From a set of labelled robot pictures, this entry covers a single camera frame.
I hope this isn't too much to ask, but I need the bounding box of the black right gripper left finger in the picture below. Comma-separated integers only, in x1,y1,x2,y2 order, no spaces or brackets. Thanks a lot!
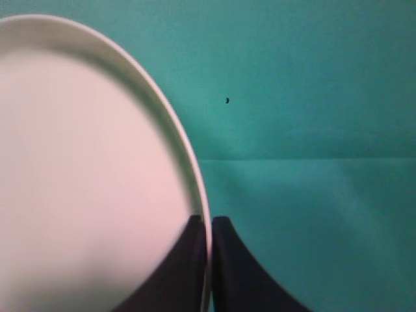
114,215,207,312

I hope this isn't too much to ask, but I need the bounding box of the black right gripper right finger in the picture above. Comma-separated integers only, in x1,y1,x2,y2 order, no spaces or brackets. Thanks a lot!
212,216,308,312

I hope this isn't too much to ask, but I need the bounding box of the pale yellow round plate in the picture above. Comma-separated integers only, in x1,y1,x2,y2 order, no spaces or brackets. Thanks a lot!
1,14,212,311

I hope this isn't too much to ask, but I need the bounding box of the green table cloth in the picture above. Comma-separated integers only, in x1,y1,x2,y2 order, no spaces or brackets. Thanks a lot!
1,1,415,311

